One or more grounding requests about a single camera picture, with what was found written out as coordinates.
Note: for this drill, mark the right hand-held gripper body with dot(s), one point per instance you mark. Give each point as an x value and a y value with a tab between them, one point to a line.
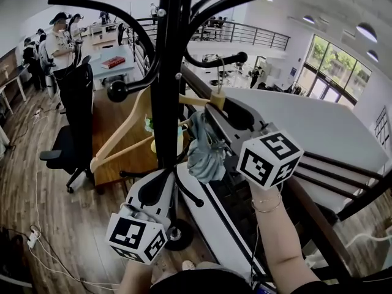
266	161

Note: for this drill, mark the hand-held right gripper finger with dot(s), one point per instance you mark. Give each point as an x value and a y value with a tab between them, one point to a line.
225	133
245	118

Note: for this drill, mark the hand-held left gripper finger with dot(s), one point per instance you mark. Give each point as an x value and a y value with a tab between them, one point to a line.
167	201
144	188

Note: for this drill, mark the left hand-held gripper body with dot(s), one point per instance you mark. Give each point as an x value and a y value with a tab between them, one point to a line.
134	237

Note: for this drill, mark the grey-blue cloth garment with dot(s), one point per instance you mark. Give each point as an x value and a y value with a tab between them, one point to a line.
205	161

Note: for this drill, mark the black metal coat rack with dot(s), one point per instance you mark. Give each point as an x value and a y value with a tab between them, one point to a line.
167	72

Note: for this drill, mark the person's right forearm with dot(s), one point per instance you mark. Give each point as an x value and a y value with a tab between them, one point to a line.
281	243

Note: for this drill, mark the person's left forearm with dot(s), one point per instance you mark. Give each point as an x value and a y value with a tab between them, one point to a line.
134	277

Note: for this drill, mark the wooden clothes hanger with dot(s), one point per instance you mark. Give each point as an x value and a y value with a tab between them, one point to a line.
218	100

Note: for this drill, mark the brown wooden desk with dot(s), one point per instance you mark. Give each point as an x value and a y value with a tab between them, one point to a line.
122	161

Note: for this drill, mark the yellow cup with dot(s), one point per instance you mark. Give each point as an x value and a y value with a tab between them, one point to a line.
154	145

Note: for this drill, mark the small white flowers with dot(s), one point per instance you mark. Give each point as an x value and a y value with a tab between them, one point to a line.
148	123

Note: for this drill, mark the black metal railing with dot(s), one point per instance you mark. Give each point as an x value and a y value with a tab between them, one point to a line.
245	35

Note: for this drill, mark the dark wooden handrail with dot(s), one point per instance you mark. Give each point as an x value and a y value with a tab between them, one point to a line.
321	225

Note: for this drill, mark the white power strip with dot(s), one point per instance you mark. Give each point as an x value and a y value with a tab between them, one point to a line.
33	239

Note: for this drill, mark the large window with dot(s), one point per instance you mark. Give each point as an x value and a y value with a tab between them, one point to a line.
337	69

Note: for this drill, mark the black office chair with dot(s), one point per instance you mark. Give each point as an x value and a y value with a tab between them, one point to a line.
78	103

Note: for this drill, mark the light blue desk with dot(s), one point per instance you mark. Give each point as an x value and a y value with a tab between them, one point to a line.
116	70

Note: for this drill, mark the black bag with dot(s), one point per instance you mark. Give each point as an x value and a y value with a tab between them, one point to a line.
13	256

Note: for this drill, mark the red book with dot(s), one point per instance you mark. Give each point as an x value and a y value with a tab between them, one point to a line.
113	62

